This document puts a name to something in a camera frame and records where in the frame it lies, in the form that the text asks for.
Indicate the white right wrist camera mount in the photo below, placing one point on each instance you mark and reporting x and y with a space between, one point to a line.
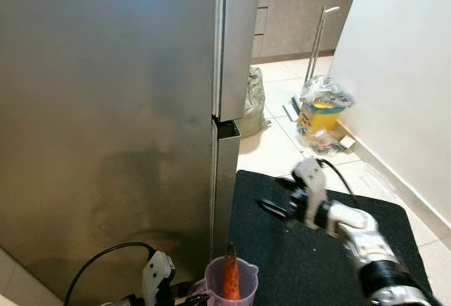
310 175

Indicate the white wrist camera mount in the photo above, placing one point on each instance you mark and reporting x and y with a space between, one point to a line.
310 175
156 271

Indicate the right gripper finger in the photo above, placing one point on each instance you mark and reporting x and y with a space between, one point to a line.
276 211
287 185

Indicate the yellow bin with plastic bag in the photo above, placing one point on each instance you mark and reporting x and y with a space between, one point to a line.
317 117

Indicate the silver fridge main door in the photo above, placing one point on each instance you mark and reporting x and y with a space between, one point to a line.
227 193

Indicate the small white box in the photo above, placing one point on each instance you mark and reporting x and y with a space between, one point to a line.
347 142

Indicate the orange carrot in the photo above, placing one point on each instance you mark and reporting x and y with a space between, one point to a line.
231 278

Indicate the purple plastic measuring jug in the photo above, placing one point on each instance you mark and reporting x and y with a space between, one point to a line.
248 281

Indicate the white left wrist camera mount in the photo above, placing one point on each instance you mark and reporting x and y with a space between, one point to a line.
156 271

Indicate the grey kitchen cabinets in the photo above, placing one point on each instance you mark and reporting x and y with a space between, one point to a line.
303 24

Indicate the grey-green sack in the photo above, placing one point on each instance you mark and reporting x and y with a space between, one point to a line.
254 105

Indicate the silver fridge cabinet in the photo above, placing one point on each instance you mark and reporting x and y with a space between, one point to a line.
106 108

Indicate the black kitchen floor mat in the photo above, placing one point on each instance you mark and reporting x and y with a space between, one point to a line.
282 271

